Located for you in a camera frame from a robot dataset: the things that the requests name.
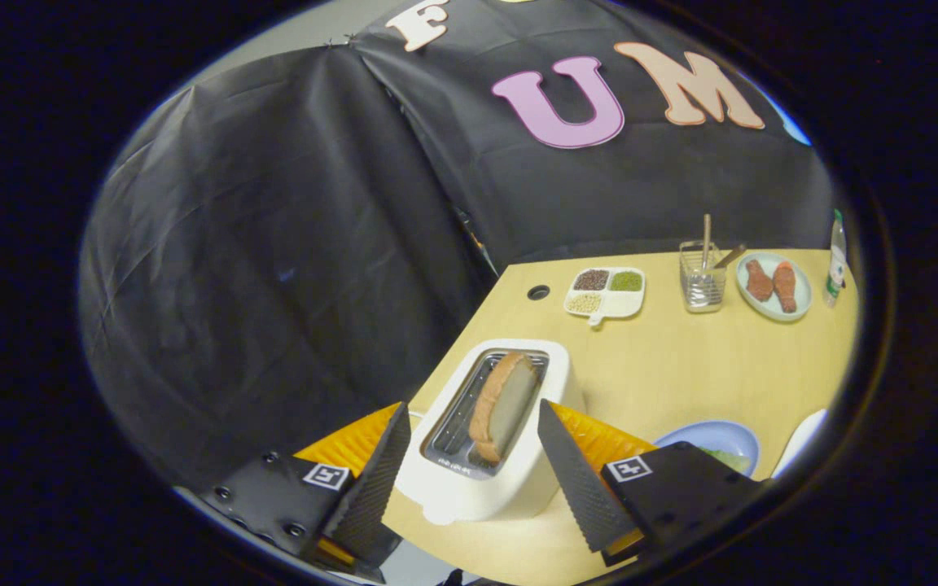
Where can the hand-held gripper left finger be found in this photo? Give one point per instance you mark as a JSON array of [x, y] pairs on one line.
[[371, 488]]

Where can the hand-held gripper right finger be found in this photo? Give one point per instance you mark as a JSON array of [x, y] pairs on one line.
[[579, 488]]

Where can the bread slice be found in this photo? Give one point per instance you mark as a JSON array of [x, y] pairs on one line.
[[510, 403]]

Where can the green lettuce leaf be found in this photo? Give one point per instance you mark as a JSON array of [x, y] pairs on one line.
[[731, 460]]

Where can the white toaster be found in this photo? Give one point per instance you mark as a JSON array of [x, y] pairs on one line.
[[501, 496]]

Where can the blue round plate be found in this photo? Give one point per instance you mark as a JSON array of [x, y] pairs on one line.
[[705, 435]]

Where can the white divided condiment dish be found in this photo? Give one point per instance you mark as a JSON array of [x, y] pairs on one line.
[[624, 305]]

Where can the white rectangular plate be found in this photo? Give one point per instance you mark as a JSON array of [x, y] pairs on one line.
[[803, 439]]

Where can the pale green round plate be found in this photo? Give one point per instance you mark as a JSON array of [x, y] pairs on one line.
[[770, 313]]

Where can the black backdrop cloth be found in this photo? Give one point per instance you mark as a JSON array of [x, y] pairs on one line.
[[273, 244]]

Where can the brown meat slice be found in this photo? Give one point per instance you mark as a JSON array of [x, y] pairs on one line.
[[759, 281], [785, 286]]

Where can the wooden spoon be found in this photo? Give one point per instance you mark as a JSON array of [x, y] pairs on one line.
[[731, 255]]

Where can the wooden stick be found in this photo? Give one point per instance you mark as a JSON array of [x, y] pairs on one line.
[[707, 236]]

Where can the clear plastic water bottle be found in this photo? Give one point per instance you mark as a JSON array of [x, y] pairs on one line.
[[835, 268]]

